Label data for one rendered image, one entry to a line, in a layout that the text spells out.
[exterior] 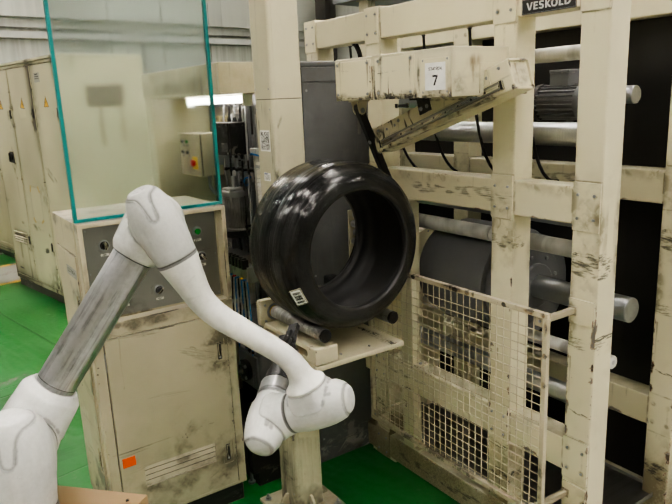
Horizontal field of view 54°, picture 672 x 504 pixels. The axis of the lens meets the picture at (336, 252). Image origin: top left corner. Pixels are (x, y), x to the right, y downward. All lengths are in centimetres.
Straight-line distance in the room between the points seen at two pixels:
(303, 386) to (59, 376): 60
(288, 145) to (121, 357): 98
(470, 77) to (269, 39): 72
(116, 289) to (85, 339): 14
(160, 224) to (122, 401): 119
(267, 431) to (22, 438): 54
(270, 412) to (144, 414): 105
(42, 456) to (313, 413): 60
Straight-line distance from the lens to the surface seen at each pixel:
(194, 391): 268
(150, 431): 267
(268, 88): 235
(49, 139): 576
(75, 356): 174
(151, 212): 152
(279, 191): 211
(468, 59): 205
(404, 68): 215
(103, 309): 171
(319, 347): 214
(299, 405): 159
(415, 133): 233
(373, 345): 231
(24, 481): 162
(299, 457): 273
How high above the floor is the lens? 165
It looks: 13 degrees down
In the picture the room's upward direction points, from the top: 2 degrees counter-clockwise
